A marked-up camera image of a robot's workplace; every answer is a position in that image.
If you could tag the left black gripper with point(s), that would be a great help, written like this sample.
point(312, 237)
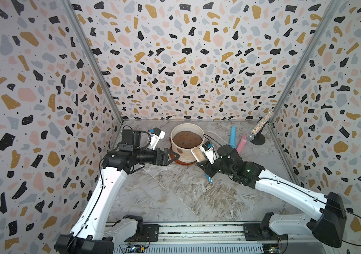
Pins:
point(157, 161)

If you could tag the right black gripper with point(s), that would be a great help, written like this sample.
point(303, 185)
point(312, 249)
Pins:
point(207, 169)

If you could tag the white scrub brush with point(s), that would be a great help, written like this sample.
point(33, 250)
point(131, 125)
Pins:
point(198, 154)

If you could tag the cream ceramic pot with soil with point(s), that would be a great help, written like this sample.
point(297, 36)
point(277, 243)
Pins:
point(185, 137)

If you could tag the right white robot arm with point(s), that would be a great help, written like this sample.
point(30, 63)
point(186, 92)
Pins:
point(322, 216)

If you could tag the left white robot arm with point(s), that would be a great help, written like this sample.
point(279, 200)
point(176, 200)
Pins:
point(88, 234)

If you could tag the terracotta saucer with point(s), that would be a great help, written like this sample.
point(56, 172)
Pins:
point(180, 162)

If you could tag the blue toy microphone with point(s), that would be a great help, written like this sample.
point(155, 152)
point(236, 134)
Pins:
point(232, 140)

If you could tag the pink toy microphone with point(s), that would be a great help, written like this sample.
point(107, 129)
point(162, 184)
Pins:
point(242, 144)

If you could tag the glitter silver microphone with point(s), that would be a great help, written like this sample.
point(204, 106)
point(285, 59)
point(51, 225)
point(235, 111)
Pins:
point(253, 133)

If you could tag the black microphone stand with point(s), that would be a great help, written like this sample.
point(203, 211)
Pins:
point(259, 139)

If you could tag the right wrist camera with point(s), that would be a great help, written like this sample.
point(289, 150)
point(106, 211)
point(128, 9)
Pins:
point(208, 150)

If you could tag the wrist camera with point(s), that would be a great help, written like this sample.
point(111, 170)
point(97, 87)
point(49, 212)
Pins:
point(208, 150)
point(156, 135)

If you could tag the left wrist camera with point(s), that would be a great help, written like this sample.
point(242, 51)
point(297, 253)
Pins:
point(156, 135)

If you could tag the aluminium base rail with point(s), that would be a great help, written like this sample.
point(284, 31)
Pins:
point(216, 238)

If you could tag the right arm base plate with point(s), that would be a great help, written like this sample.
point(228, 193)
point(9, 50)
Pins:
point(254, 232)

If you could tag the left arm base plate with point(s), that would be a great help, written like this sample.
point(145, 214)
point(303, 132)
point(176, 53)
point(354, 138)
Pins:
point(146, 233)

